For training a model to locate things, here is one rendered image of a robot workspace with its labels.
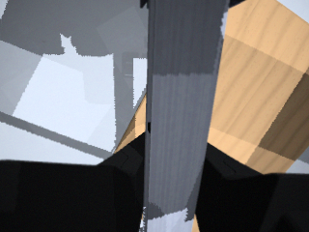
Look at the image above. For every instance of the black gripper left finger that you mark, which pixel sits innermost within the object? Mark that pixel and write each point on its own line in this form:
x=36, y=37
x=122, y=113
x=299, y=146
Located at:
x=108, y=195

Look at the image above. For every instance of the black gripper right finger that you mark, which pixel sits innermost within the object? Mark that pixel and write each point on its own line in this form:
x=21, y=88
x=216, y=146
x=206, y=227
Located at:
x=236, y=198

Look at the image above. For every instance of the light brown wooden board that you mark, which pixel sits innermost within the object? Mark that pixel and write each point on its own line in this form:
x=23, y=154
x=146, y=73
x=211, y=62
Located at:
x=261, y=109

